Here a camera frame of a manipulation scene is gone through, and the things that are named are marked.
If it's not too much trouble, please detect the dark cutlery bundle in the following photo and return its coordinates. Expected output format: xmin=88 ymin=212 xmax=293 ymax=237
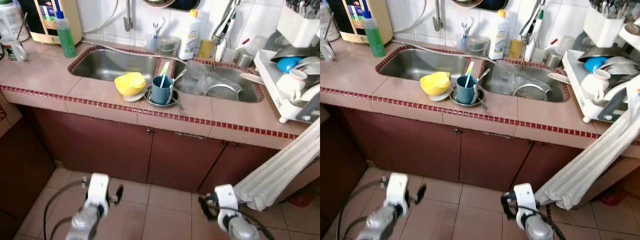
xmin=285 ymin=0 xmax=321 ymax=17
xmin=589 ymin=0 xmax=630 ymax=17

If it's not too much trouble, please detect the steel bowl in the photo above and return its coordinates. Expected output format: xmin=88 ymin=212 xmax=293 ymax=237
xmin=577 ymin=44 xmax=627 ymax=64
xmin=270 ymin=44 xmax=321 ymax=64

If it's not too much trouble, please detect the red floor item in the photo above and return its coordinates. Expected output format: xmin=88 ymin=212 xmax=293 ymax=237
xmin=289 ymin=194 xmax=317 ymax=208
xmin=599 ymin=189 xmax=627 ymax=208

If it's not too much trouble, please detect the steel tap with white fitting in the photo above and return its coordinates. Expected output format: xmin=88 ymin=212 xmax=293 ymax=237
xmin=123 ymin=0 xmax=135 ymax=32
xmin=432 ymin=0 xmax=445 ymax=32

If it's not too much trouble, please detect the white bottle yellow cap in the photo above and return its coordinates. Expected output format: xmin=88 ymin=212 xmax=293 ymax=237
xmin=488 ymin=9 xmax=510 ymax=61
xmin=178 ymin=9 xmax=202 ymax=61

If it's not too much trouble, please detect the clear plastic container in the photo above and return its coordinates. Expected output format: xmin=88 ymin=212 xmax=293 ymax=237
xmin=552 ymin=34 xmax=577 ymax=57
xmin=247 ymin=34 xmax=269 ymax=57

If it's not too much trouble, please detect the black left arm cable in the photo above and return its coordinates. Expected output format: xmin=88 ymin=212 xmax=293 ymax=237
xmin=42 ymin=178 xmax=89 ymax=240
xmin=337 ymin=178 xmax=389 ymax=240

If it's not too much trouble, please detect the white printed mug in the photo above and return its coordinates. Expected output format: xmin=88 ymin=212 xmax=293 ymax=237
xmin=320 ymin=37 xmax=337 ymax=62
xmin=0 ymin=35 xmax=29 ymax=64

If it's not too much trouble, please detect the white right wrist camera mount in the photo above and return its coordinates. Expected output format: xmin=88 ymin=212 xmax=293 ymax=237
xmin=214 ymin=184 xmax=240 ymax=224
xmin=513 ymin=183 xmax=537 ymax=224

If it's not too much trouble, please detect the blue plastic cup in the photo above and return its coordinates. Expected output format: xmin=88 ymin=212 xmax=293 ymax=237
xmin=150 ymin=75 xmax=175 ymax=105
xmin=455 ymin=75 xmax=479 ymax=105

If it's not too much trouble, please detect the clear plastic tub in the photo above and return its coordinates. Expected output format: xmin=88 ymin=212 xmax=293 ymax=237
xmin=157 ymin=35 xmax=181 ymax=57
xmin=467 ymin=35 xmax=491 ymax=57

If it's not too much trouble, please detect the white dish rack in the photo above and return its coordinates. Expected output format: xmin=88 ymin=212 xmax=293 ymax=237
xmin=253 ymin=47 xmax=321 ymax=124
xmin=560 ymin=49 xmax=640 ymax=124

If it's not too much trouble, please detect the white water hose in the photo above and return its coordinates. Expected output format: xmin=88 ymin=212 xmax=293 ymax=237
xmin=81 ymin=0 xmax=122 ymax=35
xmin=391 ymin=0 xmax=431 ymax=35

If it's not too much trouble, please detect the white utensil holder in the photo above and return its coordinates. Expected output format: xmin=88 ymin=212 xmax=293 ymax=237
xmin=276 ymin=5 xmax=321 ymax=49
xmin=582 ymin=6 xmax=627 ymax=49

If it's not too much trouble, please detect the round steel plate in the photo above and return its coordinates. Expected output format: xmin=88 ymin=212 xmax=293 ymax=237
xmin=144 ymin=87 xmax=182 ymax=109
xmin=448 ymin=87 xmax=486 ymax=109

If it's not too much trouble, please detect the small steel cup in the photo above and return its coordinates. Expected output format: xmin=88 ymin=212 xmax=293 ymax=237
xmin=543 ymin=50 xmax=564 ymax=69
xmin=234 ymin=50 xmax=254 ymax=69

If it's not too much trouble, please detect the green soap bottle blue cap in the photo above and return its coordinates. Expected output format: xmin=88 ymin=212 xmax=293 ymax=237
xmin=362 ymin=10 xmax=387 ymax=58
xmin=54 ymin=10 xmax=79 ymax=59

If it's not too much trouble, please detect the mustard yellow sponge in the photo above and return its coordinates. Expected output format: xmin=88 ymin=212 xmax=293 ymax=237
xmin=198 ymin=39 xmax=214 ymax=59
xmin=507 ymin=39 xmax=523 ymax=59

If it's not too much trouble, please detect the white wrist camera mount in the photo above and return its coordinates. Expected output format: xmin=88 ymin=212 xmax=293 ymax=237
xmin=385 ymin=172 xmax=410 ymax=211
xmin=214 ymin=184 xmax=240 ymax=224
xmin=513 ymin=183 xmax=537 ymax=224
xmin=85 ymin=173 xmax=110 ymax=211

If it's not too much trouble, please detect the cream water ionizer machine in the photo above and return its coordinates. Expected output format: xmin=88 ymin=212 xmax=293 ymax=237
xmin=17 ymin=0 xmax=84 ymax=46
xmin=339 ymin=0 xmax=386 ymax=45

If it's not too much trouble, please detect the green white toothbrush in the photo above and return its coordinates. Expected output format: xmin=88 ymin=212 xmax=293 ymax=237
xmin=463 ymin=61 xmax=476 ymax=89
xmin=158 ymin=61 xmax=171 ymax=89

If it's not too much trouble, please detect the steel sink basin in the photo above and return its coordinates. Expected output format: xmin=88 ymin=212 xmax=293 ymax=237
xmin=69 ymin=46 xmax=165 ymax=84
xmin=376 ymin=46 xmax=475 ymax=84
xmin=478 ymin=59 xmax=572 ymax=104
xmin=171 ymin=59 xmax=265 ymax=104

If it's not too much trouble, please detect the pale flat spatula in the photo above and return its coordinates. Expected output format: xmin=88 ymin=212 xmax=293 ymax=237
xmin=238 ymin=72 xmax=266 ymax=86
xmin=546 ymin=72 xmax=572 ymax=86

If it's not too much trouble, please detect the steel sink faucet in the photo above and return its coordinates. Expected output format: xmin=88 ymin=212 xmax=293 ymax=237
xmin=518 ymin=0 xmax=547 ymax=70
xmin=210 ymin=0 xmax=242 ymax=70

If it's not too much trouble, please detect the steel spoon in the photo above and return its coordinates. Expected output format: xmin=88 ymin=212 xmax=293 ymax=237
xmin=474 ymin=69 xmax=494 ymax=111
xmin=169 ymin=69 xmax=188 ymax=111

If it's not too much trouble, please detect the small white saucer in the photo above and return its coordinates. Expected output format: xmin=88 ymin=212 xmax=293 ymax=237
xmin=428 ymin=87 xmax=454 ymax=103
xmin=121 ymin=86 xmax=149 ymax=103

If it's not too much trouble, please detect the white bottle green cap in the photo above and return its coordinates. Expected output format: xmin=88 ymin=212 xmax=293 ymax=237
xmin=523 ymin=9 xmax=546 ymax=64
xmin=214 ymin=9 xmax=237 ymax=64

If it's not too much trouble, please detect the white plate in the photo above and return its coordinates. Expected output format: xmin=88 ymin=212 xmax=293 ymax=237
xmin=294 ymin=56 xmax=321 ymax=77
xmin=599 ymin=56 xmax=640 ymax=77

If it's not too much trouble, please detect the yellow plastic bowl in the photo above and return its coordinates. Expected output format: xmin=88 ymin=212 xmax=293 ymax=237
xmin=114 ymin=71 xmax=148 ymax=98
xmin=420 ymin=71 xmax=452 ymax=97

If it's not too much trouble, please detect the blue bowl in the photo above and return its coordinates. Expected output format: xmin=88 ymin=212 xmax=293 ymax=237
xmin=583 ymin=56 xmax=610 ymax=74
xmin=276 ymin=56 xmax=304 ymax=74

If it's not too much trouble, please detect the hanging black pan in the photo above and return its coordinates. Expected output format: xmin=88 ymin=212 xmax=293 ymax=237
xmin=475 ymin=0 xmax=509 ymax=12
xmin=167 ymin=0 xmax=202 ymax=12

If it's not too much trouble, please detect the clear plastic jar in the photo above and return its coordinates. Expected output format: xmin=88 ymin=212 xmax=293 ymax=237
xmin=0 ymin=0 xmax=29 ymax=42
xmin=320 ymin=0 xmax=335 ymax=41

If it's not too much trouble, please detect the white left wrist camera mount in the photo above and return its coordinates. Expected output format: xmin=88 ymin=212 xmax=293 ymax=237
xmin=385 ymin=172 xmax=410 ymax=211
xmin=85 ymin=173 xmax=110 ymax=211

